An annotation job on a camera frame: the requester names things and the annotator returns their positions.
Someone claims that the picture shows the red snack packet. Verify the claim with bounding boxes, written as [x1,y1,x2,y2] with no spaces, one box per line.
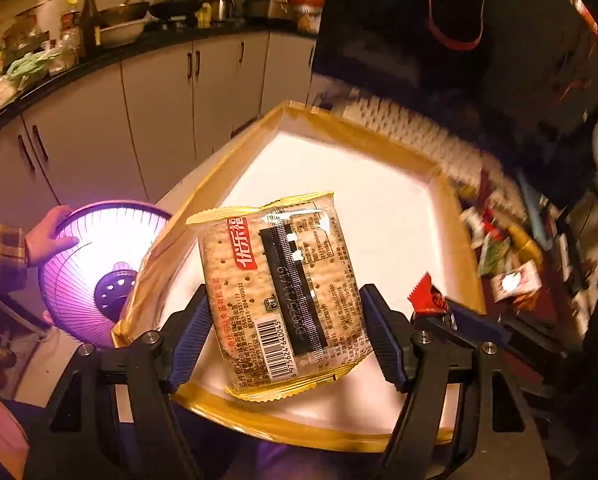
[408,272,450,330]

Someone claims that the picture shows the white kitchen cabinets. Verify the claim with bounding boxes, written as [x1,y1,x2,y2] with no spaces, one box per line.
[0,30,320,221]

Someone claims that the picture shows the round electric heater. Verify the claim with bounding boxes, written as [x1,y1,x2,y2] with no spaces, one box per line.
[37,200,173,350]

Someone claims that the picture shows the red lidded container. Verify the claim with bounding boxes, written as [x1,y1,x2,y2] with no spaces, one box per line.
[285,0,326,32]

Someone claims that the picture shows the white keyboard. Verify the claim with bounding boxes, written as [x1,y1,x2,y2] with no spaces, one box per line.
[341,89,486,187]

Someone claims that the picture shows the dark glass bottle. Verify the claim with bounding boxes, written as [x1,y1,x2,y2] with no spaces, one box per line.
[80,0,104,57]

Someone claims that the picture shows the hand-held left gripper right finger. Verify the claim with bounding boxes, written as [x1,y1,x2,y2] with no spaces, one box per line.
[359,284,552,480]

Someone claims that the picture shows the metal mixing bowl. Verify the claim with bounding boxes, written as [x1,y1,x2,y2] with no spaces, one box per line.
[98,1,150,49]

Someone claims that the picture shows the clear cracker packet gold edges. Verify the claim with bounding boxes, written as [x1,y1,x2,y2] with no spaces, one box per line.
[185,191,374,402]

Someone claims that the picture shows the black kitchen countertop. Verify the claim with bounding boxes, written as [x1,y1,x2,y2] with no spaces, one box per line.
[0,20,320,148]

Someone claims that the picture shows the black computer monitor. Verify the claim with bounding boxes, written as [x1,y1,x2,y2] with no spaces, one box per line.
[310,0,598,198]

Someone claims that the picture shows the green plastic bag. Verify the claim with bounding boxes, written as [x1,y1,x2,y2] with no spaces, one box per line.
[5,51,50,82]

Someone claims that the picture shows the gold-rimmed white cardboard box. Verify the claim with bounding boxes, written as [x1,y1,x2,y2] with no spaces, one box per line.
[111,101,487,455]

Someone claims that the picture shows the pile of mixed snack packets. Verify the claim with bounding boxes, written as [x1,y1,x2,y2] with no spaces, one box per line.
[458,185,546,306]

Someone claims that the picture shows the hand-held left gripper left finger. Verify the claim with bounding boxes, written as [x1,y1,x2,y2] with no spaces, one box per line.
[23,284,214,480]

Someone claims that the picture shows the black wok with lid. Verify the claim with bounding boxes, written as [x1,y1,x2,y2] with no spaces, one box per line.
[148,0,210,25]

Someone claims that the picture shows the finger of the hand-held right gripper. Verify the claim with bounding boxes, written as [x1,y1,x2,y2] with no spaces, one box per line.
[413,312,460,335]
[448,299,567,358]

